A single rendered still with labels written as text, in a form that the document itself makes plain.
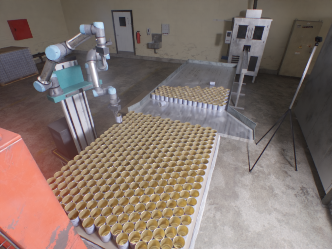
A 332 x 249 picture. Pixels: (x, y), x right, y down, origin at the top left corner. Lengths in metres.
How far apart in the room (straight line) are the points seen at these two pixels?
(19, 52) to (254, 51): 8.28
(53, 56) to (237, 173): 2.91
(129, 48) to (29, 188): 9.45
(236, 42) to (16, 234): 6.69
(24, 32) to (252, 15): 9.23
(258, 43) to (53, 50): 5.97
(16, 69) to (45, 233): 8.18
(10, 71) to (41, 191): 8.09
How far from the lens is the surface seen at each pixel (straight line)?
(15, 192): 0.53
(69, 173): 1.65
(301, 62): 8.23
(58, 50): 1.87
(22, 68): 8.76
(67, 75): 2.45
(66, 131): 2.88
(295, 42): 8.03
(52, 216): 0.65
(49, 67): 1.98
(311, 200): 3.41
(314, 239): 3.04
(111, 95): 1.91
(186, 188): 1.43
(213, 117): 2.38
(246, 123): 2.34
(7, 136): 0.50
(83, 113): 2.80
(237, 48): 6.82
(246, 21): 6.72
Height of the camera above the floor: 2.29
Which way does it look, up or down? 34 degrees down
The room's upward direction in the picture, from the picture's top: straight up
